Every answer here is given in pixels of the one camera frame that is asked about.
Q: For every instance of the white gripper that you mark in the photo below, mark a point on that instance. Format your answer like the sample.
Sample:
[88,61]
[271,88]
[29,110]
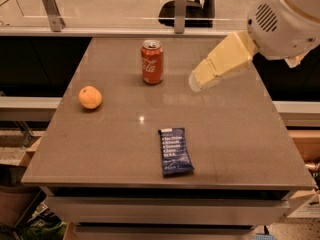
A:
[282,34]

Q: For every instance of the blue rxbar blueberry bar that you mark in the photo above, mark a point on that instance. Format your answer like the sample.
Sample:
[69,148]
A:
[174,152]

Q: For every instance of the black office chair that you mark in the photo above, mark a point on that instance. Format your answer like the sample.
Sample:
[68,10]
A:
[200,13]

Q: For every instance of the red coca-cola can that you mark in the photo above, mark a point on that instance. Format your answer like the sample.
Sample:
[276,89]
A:
[152,61]

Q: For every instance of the orange fruit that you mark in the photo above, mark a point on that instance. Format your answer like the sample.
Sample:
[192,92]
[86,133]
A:
[90,97]

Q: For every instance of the grey table drawer cabinet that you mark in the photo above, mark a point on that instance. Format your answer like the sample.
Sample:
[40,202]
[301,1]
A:
[124,218]

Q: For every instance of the green bag on floor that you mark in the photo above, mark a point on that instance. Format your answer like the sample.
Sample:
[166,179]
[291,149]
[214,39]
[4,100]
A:
[44,226]

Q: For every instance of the middle metal railing bracket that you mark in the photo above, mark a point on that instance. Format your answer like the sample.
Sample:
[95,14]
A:
[179,16]

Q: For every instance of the metal railing bracket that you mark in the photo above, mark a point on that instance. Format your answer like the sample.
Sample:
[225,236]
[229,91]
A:
[56,22]
[179,16]

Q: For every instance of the left metal railing bracket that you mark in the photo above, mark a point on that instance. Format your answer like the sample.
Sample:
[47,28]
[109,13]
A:
[56,22]

